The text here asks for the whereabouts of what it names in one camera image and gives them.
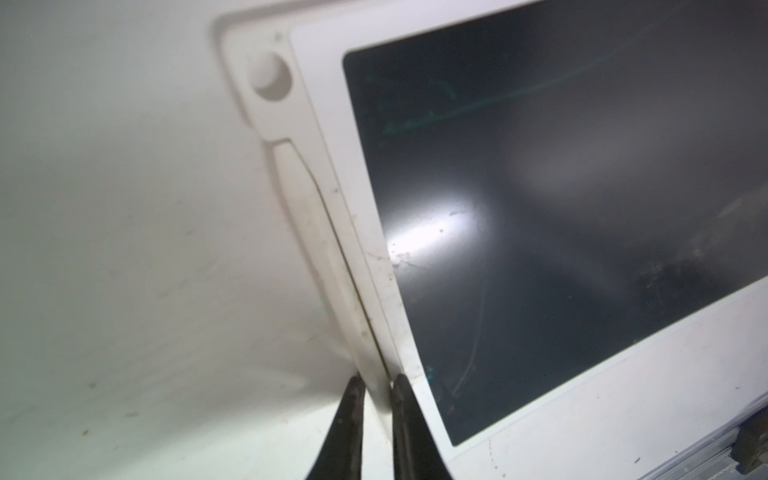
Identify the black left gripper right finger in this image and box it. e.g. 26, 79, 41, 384
391, 374, 452, 480

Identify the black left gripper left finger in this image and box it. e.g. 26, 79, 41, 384
306, 375, 366, 480

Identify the white drawing tablet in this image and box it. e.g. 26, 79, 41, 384
217, 1, 767, 479

